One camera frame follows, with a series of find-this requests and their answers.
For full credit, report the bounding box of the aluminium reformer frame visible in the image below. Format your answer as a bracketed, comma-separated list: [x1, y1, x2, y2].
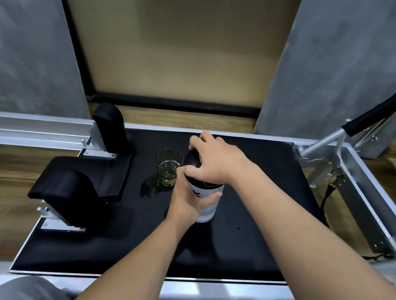
[0, 98, 396, 300]

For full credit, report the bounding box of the black padded shoulder rest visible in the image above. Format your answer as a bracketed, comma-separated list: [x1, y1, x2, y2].
[87, 101, 139, 159]
[25, 164, 112, 231]

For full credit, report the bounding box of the black strap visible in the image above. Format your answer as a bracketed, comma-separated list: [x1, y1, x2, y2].
[317, 182, 337, 228]

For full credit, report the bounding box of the person's left forearm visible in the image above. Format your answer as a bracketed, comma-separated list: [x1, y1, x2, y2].
[67, 207, 195, 300]

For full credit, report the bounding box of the black padded carriage mat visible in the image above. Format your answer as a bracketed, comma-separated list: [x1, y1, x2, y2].
[9, 108, 337, 300]

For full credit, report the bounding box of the white bottle with black label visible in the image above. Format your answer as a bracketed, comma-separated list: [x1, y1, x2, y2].
[177, 148, 229, 226]

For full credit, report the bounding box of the clear glass with yellow liquid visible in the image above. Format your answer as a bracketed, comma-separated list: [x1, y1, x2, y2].
[153, 147, 186, 189]

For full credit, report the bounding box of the black padded foot bar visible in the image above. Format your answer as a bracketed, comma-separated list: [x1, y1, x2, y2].
[340, 78, 396, 144]

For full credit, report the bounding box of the black bottle cap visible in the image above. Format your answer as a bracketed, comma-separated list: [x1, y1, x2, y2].
[182, 148, 229, 189]

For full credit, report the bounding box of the person's right forearm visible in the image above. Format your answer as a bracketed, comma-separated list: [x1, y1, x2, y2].
[212, 157, 396, 300]

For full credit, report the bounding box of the person's left hand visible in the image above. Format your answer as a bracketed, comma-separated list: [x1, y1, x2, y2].
[164, 174, 224, 236]

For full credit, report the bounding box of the person's right hand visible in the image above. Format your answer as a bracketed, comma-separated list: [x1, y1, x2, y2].
[175, 128, 255, 190]

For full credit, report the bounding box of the black flat headrest pad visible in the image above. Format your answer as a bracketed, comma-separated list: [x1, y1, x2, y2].
[42, 143, 135, 206]

